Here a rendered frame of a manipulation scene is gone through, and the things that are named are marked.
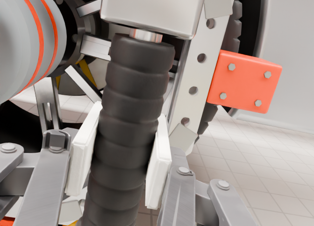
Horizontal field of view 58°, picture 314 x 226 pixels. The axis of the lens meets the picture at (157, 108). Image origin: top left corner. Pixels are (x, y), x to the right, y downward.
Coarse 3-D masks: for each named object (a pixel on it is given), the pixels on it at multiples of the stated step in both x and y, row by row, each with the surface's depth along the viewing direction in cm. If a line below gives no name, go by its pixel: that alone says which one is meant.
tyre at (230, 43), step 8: (232, 8) 43; (240, 8) 43; (232, 16) 43; (240, 16) 44; (232, 24) 44; (240, 24) 44; (232, 32) 44; (240, 32) 45; (224, 40) 44; (232, 40) 44; (224, 48) 45; (232, 48) 45; (208, 104) 47; (208, 112) 48; (216, 112) 49; (200, 120) 48; (208, 120) 49; (200, 128) 49; (144, 184) 52
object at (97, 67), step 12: (60, 0) 57; (84, 0) 58; (96, 24) 59; (108, 24) 63; (108, 36) 64; (96, 60) 66; (96, 72) 66; (60, 84) 67; (72, 84) 67; (96, 84) 67
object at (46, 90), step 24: (72, 0) 44; (96, 0) 44; (72, 24) 49; (72, 48) 50; (96, 48) 46; (72, 72) 47; (48, 96) 48; (96, 96) 48; (168, 96) 47; (0, 120) 61; (24, 120) 66; (48, 120) 50; (24, 144) 57
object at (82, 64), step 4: (84, 60) 65; (80, 64) 65; (84, 64) 65; (84, 68) 66; (88, 68) 66; (84, 72) 66; (88, 72) 66; (60, 76) 66; (88, 76) 66; (92, 76) 66; (56, 80) 66; (92, 80) 67
